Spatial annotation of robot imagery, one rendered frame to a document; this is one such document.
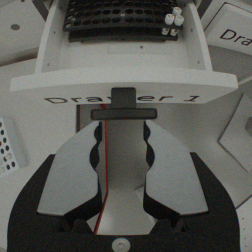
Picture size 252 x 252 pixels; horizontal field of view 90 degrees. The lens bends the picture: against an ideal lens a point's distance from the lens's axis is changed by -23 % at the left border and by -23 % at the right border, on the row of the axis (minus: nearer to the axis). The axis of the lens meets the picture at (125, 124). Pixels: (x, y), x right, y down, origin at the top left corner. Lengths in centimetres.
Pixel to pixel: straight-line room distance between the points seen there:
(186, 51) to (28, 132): 37
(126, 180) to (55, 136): 83
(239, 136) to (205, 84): 121
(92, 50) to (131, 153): 88
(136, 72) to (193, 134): 104
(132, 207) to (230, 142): 87
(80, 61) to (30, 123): 19
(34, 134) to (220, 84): 36
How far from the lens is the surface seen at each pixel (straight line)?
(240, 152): 140
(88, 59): 29
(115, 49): 27
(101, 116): 18
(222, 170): 135
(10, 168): 39
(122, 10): 26
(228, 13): 31
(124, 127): 109
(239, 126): 138
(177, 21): 25
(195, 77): 18
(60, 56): 31
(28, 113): 40
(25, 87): 20
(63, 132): 35
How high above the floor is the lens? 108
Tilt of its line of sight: 86 degrees down
